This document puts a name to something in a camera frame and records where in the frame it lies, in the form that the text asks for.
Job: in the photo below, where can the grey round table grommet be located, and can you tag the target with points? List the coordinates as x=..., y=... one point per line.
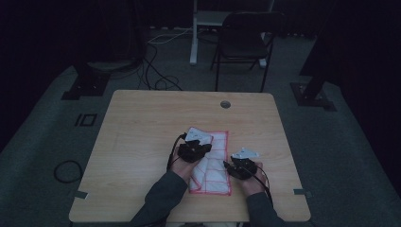
x=225, y=104

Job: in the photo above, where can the black folding chair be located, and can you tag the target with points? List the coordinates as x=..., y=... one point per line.
x=242, y=42

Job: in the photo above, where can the black stand with base plate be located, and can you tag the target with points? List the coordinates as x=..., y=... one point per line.
x=312, y=94
x=90, y=83

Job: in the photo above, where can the white desk frame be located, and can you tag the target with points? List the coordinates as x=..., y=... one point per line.
x=194, y=38

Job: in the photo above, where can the person's left hand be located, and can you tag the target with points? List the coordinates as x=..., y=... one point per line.
x=184, y=168

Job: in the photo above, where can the person's right hand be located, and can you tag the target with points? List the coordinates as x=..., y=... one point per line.
x=254, y=184

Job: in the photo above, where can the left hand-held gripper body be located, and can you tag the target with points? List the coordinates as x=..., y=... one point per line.
x=191, y=151

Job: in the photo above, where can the white cloth with red edge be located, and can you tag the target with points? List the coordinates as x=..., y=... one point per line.
x=214, y=176

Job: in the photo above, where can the grey tape strip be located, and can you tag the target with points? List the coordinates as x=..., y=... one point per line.
x=301, y=191
x=80, y=194

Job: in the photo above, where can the grey round floor base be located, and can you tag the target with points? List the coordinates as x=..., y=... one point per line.
x=110, y=65

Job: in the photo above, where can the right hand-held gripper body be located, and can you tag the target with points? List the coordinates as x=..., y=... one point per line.
x=244, y=167

